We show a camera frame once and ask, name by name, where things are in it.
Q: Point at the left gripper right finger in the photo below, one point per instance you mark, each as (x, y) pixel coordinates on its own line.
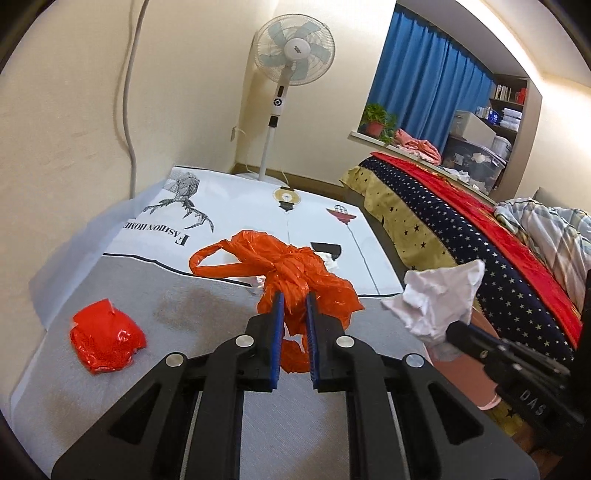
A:
(405, 419)

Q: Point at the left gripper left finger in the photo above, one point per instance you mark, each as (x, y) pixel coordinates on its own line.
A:
(183, 418)

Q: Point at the orange plastic bag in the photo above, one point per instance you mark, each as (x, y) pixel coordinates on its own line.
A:
(286, 269)

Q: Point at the white tissue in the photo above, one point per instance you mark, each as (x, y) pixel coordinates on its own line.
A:
(329, 262)

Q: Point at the pink trash bin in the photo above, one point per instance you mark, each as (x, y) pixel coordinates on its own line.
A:
(465, 373)

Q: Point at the red crumpled plastic bag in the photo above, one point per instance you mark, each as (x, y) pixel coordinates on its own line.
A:
(104, 338)

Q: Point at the printed grey white mat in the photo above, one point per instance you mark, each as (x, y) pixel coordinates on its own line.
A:
(136, 255)

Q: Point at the striped plaid quilt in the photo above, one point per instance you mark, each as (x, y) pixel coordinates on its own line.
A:
(560, 237)

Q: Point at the bed with starry blanket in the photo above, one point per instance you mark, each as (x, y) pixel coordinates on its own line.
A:
(433, 224)

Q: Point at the clear storage bin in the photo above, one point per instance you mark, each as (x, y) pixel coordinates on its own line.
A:
(478, 166)

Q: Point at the pink clothes pile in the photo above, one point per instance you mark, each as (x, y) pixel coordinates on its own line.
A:
(425, 149)

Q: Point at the grey cardboard box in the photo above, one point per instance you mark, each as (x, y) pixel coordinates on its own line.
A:
(468, 127)

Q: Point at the wooden bookshelf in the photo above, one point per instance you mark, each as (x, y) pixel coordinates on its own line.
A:
(518, 102)

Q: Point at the potted green plant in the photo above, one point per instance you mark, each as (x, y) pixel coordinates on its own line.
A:
(378, 123)

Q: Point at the blue curtain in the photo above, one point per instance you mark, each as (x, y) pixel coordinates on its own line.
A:
(424, 76)

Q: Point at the white standing fan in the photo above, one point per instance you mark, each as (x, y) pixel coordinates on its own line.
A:
(291, 50)

